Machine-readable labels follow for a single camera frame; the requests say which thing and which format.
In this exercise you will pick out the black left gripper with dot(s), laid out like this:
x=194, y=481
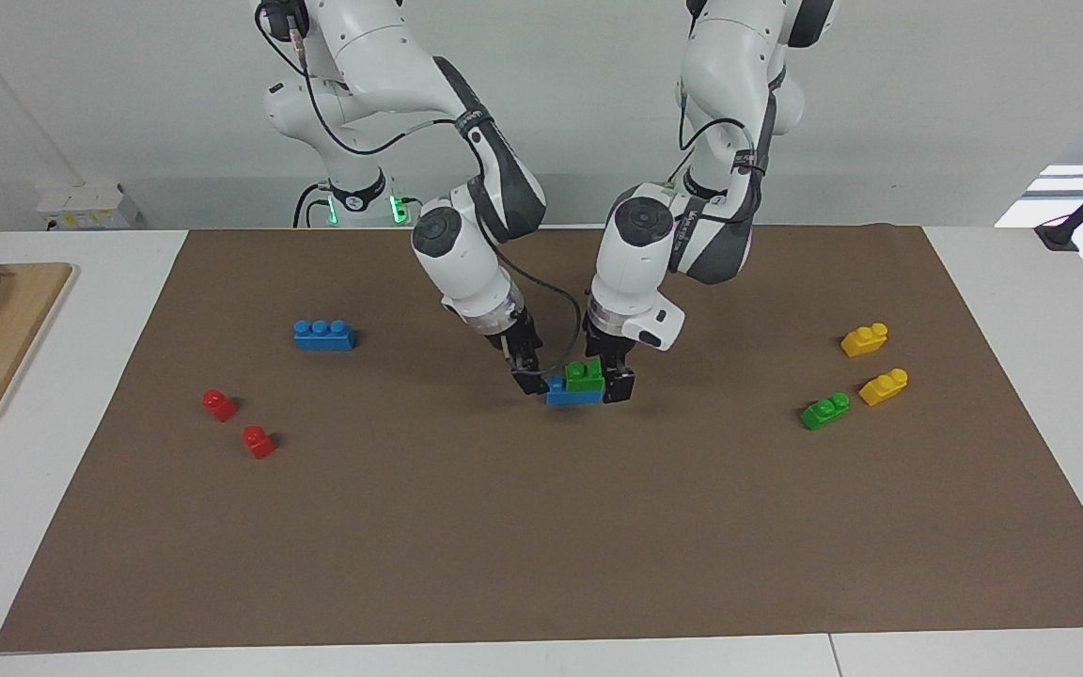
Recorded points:
x=609, y=350

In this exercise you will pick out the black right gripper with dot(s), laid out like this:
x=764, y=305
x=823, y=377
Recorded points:
x=518, y=340

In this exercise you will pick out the green two-stud block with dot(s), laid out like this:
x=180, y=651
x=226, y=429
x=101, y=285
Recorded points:
x=824, y=413
x=585, y=378

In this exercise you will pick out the blue three-stud block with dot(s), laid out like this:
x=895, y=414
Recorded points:
x=323, y=338
x=570, y=397

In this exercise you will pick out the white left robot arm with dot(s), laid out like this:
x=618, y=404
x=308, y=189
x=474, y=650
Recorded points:
x=635, y=263

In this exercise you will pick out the yellow two-stud block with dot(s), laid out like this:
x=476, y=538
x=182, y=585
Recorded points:
x=864, y=341
x=883, y=388

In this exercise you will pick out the red single-stud block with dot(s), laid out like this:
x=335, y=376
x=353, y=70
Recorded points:
x=258, y=443
x=219, y=405

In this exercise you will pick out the brown table mat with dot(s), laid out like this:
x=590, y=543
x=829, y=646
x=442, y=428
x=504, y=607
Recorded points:
x=541, y=527

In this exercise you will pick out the white power socket box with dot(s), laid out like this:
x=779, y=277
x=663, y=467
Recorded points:
x=81, y=205

